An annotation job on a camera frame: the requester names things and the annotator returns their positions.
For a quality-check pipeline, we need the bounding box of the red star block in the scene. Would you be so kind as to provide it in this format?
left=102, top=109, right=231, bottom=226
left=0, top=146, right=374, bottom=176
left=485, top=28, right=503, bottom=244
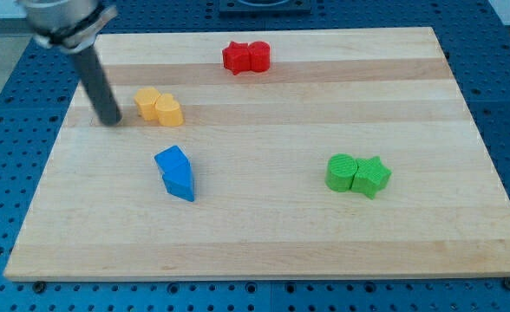
left=222, top=42, right=251, bottom=75

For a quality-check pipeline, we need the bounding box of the yellow heart block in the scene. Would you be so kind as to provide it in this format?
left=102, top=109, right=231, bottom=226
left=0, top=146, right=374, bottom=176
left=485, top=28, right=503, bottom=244
left=154, top=94, right=184, bottom=127

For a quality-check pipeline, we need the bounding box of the red cylinder block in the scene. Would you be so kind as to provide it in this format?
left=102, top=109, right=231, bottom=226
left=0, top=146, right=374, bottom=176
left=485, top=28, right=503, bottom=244
left=248, top=41, right=271, bottom=73

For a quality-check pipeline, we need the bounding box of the blue triangle block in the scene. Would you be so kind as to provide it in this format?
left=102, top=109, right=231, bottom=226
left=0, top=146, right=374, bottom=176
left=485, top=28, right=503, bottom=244
left=162, top=162, right=195, bottom=202

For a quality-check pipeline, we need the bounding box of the yellow hexagon block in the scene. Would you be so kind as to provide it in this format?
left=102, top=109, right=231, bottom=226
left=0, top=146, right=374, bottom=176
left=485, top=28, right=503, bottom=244
left=134, top=87, right=161, bottom=121

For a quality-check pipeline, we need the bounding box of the silver metal end effector mount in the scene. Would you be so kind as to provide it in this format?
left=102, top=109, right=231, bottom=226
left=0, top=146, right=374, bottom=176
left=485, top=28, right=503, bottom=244
left=16, top=0, right=118, bottom=54

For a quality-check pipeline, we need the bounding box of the green star block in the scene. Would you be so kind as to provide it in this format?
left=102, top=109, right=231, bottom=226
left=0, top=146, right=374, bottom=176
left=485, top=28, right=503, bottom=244
left=350, top=156, right=391, bottom=199

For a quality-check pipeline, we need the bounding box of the light wooden board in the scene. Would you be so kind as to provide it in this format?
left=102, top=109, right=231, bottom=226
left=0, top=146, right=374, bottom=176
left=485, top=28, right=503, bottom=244
left=4, top=27, right=510, bottom=282

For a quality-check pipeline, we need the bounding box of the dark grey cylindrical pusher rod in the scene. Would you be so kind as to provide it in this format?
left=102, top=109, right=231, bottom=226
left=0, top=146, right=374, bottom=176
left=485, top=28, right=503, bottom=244
left=69, top=44, right=123, bottom=127

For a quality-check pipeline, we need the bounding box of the green circle block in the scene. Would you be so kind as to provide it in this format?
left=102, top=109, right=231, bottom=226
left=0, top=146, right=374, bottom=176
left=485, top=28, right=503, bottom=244
left=325, top=153, right=358, bottom=192

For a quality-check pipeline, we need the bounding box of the blue cube block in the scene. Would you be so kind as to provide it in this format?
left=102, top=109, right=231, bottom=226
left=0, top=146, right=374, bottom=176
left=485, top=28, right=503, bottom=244
left=154, top=146, right=189, bottom=174

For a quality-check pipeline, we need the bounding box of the blue perforated table mat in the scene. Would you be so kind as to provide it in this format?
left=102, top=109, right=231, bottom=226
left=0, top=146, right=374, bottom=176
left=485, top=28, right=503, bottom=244
left=0, top=0, right=510, bottom=311

